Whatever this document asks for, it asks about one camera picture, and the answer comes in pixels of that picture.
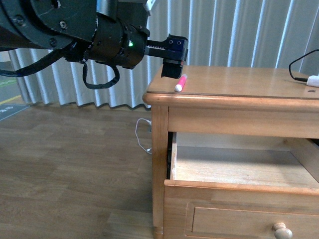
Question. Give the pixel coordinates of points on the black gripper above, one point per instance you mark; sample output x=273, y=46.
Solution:
x=117, y=43

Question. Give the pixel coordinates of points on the wooden nightstand cabinet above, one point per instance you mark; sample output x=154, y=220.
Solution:
x=226, y=100

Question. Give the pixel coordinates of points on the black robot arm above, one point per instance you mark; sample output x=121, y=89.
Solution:
x=66, y=27

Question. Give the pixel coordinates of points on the grey pleated curtain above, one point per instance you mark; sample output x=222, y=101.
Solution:
x=234, y=33

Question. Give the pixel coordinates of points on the wooden drawer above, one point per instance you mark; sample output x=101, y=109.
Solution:
x=237, y=187

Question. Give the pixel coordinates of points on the light wooden drawer knob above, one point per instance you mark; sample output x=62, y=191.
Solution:
x=281, y=231

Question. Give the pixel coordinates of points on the green floor mat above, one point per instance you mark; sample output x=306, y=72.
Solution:
x=7, y=110

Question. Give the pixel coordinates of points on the white device on cabinet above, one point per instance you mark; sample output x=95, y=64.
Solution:
x=313, y=81

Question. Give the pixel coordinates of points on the pink marker with white cap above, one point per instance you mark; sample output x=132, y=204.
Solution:
x=179, y=86

